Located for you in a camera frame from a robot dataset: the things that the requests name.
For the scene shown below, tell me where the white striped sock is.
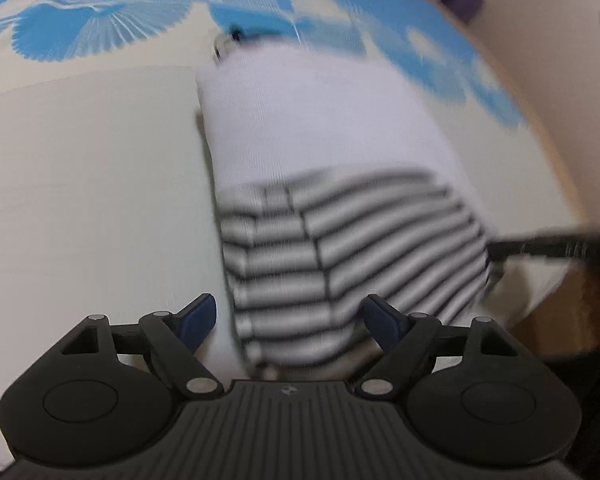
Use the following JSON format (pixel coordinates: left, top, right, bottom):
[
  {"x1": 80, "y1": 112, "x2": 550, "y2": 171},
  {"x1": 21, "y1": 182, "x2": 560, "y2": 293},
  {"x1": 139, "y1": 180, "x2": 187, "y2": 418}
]
[{"x1": 197, "y1": 41, "x2": 490, "y2": 380}]

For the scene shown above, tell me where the blue white patterned bedsheet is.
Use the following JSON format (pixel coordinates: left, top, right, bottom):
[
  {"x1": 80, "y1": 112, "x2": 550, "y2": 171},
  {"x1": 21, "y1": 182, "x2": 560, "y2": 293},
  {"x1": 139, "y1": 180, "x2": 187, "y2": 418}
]
[{"x1": 0, "y1": 0, "x2": 582, "y2": 468}]

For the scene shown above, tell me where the black hair tie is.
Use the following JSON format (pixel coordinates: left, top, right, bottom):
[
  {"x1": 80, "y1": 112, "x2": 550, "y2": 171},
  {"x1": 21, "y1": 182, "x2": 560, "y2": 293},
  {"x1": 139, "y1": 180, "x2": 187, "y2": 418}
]
[{"x1": 211, "y1": 23, "x2": 261, "y2": 63}]

